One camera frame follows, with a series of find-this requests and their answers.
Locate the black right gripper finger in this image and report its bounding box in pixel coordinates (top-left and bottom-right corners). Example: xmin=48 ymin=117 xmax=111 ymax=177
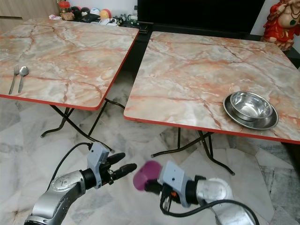
xmin=144 ymin=179 xmax=165 ymax=195

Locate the purple plastic cup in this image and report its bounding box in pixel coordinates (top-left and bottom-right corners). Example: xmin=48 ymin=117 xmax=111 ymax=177
xmin=132 ymin=160 xmax=162 ymax=191

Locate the marble top folding table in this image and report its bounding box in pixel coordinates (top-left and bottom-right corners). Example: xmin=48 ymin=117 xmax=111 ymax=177
xmin=0 ymin=18 xmax=140 ymax=147
xmin=123 ymin=31 xmax=300 ymax=176

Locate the stainless steel plate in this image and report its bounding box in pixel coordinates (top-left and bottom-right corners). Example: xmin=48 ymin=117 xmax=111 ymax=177
xmin=223 ymin=93 xmax=279 ymax=130

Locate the steel spoon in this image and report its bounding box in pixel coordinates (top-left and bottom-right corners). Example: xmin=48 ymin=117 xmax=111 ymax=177
xmin=18 ymin=66 xmax=29 ymax=93

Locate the steel fork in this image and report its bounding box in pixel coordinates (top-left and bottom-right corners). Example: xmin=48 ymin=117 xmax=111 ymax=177
xmin=8 ymin=66 xmax=20 ymax=95

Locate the black pouch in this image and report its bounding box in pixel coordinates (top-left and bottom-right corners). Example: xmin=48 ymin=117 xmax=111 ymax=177
xmin=80 ymin=13 xmax=101 ymax=23

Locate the red lid jar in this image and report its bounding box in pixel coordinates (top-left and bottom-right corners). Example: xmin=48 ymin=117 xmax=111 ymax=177
xmin=58 ymin=1 xmax=72 ymax=21

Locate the black television screen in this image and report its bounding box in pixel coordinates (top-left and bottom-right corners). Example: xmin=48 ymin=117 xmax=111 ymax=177
xmin=136 ymin=0 xmax=266 ymax=34

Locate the light wooden cabinet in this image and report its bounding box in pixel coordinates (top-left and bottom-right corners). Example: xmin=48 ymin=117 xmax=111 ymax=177
xmin=0 ymin=0 xmax=58 ymax=36

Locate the red laughing Buddha statue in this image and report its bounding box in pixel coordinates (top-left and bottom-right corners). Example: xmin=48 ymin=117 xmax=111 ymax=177
xmin=262 ymin=0 xmax=300 ymax=51

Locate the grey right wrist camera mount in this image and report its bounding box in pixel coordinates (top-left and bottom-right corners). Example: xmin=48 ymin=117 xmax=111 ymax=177
xmin=158 ymin=162 xmax=190 ymax=205

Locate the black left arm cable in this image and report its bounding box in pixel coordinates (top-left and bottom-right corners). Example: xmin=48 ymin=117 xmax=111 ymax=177
xmin=49 ymin=142 xmax=92 ymax=188

